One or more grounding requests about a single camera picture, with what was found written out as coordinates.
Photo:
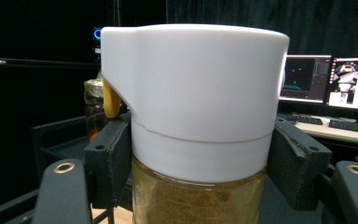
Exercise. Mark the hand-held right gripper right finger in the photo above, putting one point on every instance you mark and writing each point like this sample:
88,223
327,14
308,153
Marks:
298,168

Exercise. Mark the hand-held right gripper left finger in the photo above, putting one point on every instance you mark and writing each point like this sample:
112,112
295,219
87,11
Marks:
108,161

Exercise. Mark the gold-lidded glass jar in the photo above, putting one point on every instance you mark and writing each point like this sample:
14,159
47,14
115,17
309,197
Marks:
93,105

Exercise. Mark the computer monitor with bright screen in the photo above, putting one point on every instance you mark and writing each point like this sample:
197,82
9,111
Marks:
354,84

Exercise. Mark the white-lidded jar of brown powder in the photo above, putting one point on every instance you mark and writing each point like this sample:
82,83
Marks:
195,93

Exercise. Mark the light wooden desk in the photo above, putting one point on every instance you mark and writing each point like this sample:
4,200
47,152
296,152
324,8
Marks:
338,133

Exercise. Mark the dark curtain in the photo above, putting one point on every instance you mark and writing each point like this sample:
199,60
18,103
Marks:
307,25

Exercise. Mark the black two-tier metal rack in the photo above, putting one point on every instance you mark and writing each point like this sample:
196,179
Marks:
56,124

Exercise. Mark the black keyboard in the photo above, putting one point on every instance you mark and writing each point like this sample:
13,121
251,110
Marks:
352,126
304,118

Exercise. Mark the computer monitor with dark screen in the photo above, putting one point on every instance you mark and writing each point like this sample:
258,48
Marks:
304,77

